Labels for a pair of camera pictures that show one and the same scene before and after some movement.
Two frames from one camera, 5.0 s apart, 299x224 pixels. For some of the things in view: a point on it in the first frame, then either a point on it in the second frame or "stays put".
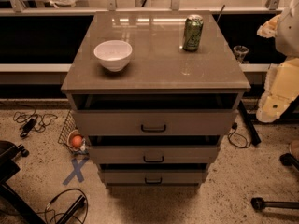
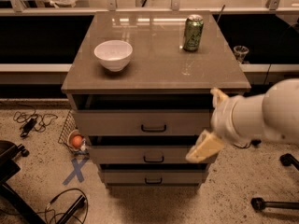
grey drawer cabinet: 155,92 stays put
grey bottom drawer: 154,175 stays put
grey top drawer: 155,122 stays put
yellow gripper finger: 268,29 → 232,118
